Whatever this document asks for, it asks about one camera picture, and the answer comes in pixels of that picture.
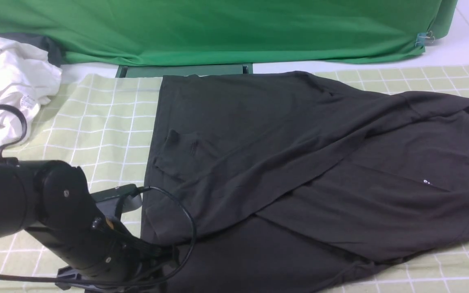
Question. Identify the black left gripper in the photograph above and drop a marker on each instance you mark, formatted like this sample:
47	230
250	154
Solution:
94	256

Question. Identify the dark gray long-sleeve top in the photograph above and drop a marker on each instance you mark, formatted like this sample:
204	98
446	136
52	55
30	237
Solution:
299	183

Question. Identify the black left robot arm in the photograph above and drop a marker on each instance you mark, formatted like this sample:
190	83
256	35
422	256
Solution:
51	201

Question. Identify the light green checkered tablecloth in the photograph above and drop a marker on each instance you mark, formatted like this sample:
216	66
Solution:
104	125

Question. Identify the crumpled white garment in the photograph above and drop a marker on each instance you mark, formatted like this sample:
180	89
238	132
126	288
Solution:
27	83

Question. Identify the dark gray garment behind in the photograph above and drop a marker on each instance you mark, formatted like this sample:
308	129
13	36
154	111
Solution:
54	51

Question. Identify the green backdrop cloth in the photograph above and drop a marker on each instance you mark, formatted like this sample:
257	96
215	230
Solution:
200	32

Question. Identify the teal binder clip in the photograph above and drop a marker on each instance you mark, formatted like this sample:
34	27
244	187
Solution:
424	39

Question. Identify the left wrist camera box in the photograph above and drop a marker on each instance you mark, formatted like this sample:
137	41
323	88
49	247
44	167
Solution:
114	202

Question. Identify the dark green base plate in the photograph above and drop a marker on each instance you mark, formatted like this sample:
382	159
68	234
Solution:
200	70

